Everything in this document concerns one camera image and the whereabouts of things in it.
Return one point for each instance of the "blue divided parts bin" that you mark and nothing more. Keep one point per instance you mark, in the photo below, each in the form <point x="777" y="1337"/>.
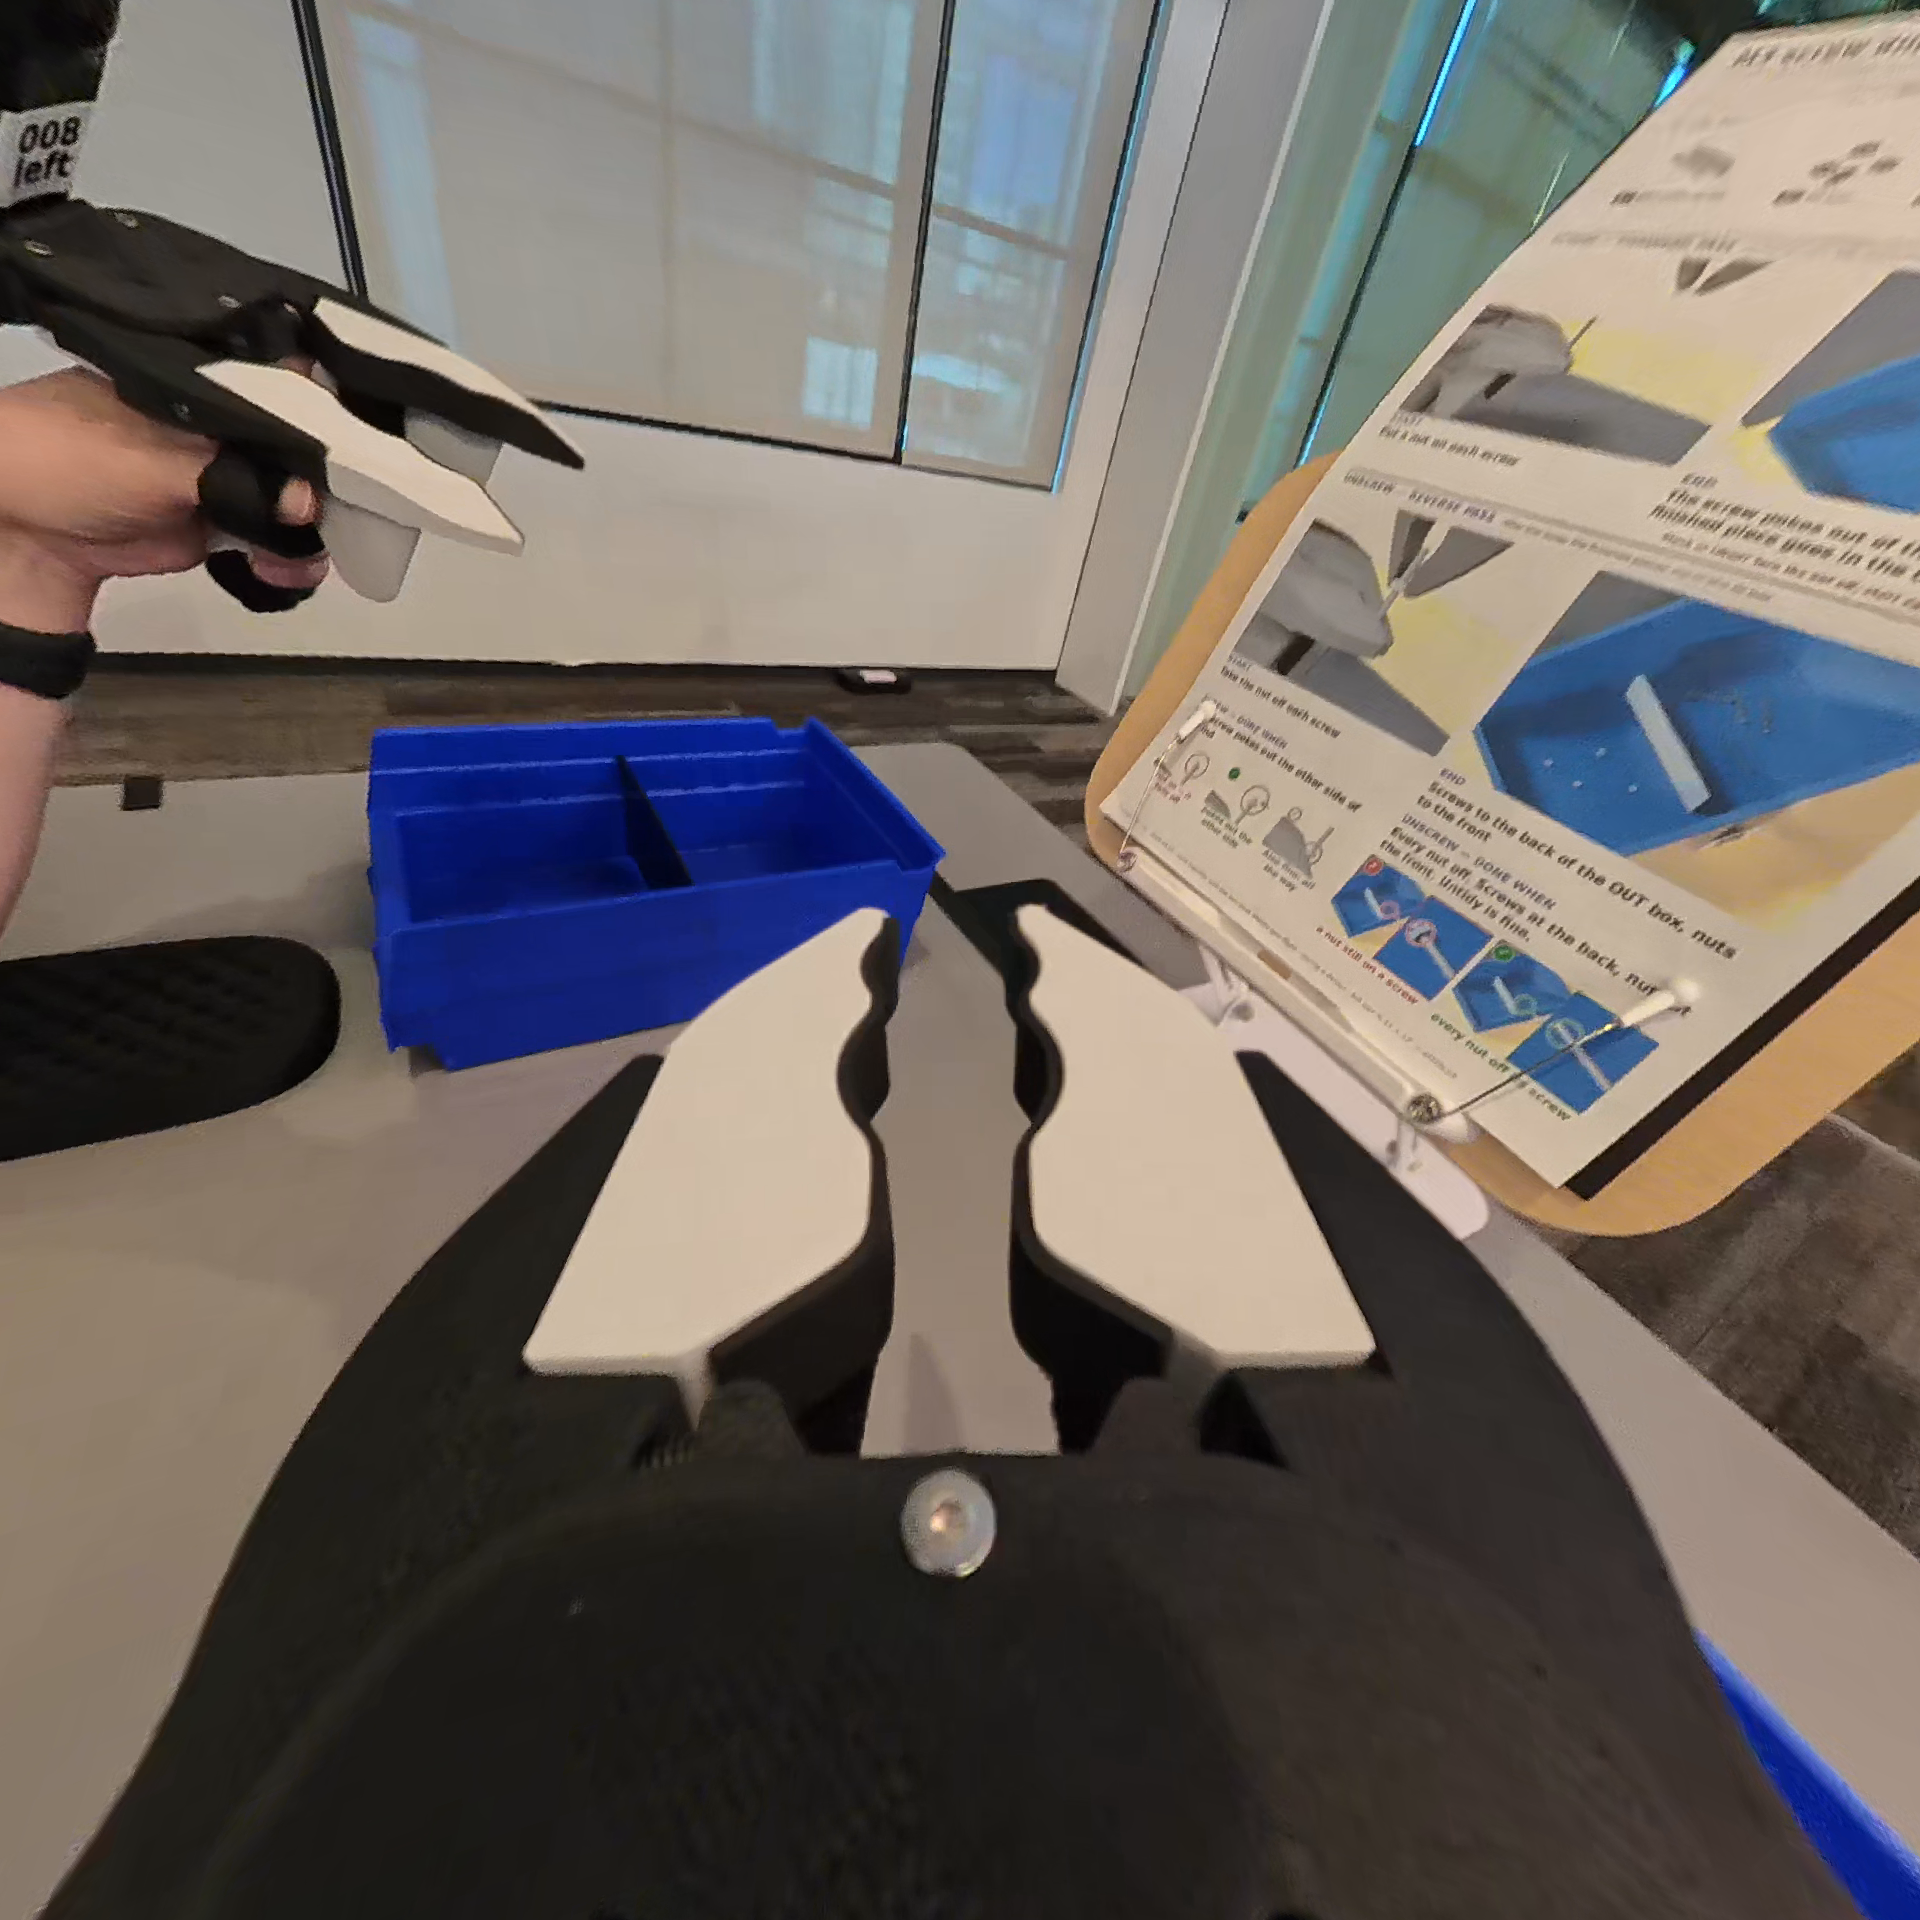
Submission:
<point x="524" y="974"/>

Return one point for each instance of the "person's left forearm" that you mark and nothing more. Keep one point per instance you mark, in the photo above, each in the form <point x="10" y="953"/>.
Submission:
<point x="19" y="796"/>

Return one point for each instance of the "small black floor box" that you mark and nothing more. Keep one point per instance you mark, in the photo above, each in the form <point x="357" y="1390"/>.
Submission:
<point x="875" y="682"/>

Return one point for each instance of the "wooden display board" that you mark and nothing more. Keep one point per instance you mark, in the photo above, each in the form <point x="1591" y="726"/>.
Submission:
<point x="1710" y="1155"/>

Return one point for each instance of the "black wristband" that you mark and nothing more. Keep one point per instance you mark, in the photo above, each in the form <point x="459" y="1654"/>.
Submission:
<point x="38" y="661"/>

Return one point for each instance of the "black foam pad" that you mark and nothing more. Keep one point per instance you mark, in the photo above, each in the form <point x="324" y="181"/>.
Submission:
<point x="149" y="1036"/>

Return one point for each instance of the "person's left hand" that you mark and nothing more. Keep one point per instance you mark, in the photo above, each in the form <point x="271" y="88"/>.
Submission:
<point x="91" y="480"/>

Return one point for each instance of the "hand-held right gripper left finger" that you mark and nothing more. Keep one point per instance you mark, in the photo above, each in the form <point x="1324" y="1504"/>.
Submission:
<point x="722" y="1171"/>

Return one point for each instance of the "large window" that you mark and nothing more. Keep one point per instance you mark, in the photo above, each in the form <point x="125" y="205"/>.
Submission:
<point x="629" y="225"/>

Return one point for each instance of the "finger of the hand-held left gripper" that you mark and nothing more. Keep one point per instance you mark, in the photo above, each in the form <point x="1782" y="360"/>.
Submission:
<point x="399" y="348"/>
<point x="361" y="450"/>

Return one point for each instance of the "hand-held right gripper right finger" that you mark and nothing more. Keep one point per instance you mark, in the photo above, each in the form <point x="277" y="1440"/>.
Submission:
<point x="1186" y="1185"/>

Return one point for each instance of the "instruction poster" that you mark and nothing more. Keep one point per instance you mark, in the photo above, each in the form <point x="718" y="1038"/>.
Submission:
<point x="1575" y="494"/>

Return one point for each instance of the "black bin divider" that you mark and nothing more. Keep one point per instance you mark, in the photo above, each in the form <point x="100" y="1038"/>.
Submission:
<point x="653" y="832"/>

